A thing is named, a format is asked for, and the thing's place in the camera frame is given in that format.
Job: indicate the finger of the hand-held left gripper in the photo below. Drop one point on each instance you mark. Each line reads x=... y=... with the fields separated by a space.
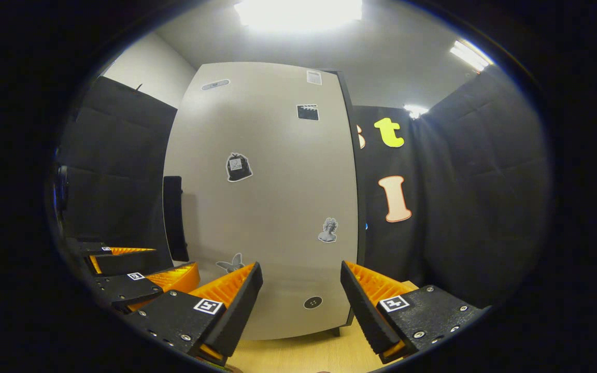
x=122 y=290
x=127 y=261

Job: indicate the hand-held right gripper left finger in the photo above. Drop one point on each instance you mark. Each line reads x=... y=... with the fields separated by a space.
x=239 y=311

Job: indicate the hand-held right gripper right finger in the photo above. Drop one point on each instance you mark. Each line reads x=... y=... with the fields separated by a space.
x=363 y=316

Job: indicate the beige cabinet door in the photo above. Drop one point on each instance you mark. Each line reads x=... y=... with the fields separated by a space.
x=278 y=207

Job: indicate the black backdrop cloth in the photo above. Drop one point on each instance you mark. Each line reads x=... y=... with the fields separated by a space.
x=474 y=207

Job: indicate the small ceiling light panel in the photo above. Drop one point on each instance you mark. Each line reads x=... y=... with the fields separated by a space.
x=415 y=111

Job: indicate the long ceiling light panel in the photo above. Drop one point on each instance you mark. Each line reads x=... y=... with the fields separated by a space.
x=470 y=56

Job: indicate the large ceiling light panel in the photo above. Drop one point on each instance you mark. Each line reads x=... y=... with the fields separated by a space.
x=298 y=13

